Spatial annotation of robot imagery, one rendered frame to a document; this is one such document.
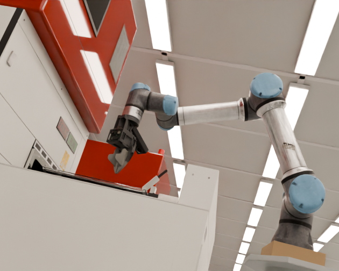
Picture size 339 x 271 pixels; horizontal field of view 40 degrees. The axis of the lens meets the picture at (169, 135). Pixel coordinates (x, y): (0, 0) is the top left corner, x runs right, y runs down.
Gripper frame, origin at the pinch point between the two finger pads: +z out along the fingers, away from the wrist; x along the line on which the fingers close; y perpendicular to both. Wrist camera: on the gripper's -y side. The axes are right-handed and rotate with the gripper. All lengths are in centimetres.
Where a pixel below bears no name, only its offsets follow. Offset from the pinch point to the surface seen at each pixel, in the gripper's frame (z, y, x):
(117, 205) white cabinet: 21.5, 23.0, 29.7
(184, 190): 11.2, 9.2, 40.1
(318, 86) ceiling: -176, -210, -26
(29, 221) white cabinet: 31.2, 35.1, 11.3
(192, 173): 5.8, 8.8, 41.0
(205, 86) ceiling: -176, -184, -126
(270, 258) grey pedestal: 18, -32, 49
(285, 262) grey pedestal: 19, -31, 54
